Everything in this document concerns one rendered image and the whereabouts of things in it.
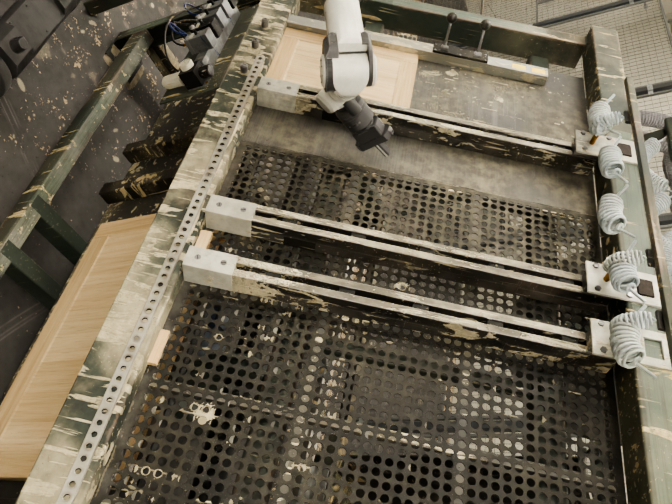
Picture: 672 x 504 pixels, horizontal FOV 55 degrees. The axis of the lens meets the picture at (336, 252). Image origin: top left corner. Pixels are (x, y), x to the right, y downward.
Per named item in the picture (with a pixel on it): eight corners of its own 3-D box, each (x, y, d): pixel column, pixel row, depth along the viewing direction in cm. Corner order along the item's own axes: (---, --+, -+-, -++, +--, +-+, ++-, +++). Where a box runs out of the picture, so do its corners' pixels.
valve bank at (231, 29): (185, -12, 232) (240, -32, 222) (205, 23, 241) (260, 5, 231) (133, 69, 201) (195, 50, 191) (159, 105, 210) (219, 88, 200)
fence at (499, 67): (289, 24, 235) (289, 14, 232) (543, 77, 233) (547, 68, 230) (286, 31, 232) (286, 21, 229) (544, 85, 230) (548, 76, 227)
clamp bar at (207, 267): (194, 256, 166) (188, 193, 147) (646, 355, 163) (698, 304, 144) (181, 287, 159) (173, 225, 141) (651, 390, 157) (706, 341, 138)
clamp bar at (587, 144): (262, 90, 210) (265, 25, 191) (619, 166, 207) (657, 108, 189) (254, 109, 204) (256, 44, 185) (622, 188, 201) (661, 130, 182)
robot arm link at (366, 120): (356, 158, 191) (332, 130, 184) (361, 136, 197) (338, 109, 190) (392, 142, 184) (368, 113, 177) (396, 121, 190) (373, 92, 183)
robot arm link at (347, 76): (359, 102, 170) (371, 97, 151) (320, 103, 169) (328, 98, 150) (357, 60, 168) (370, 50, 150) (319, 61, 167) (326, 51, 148)
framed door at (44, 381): (105, 227, 225) (101, 223, 224) (236, 203, 202) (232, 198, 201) (-33, 479, 169) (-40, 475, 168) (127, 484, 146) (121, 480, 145)
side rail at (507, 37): (302, 3, 255) (304, -23, 247) (574, 60, 253) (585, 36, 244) (299, 11, 252) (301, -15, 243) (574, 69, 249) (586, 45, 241)
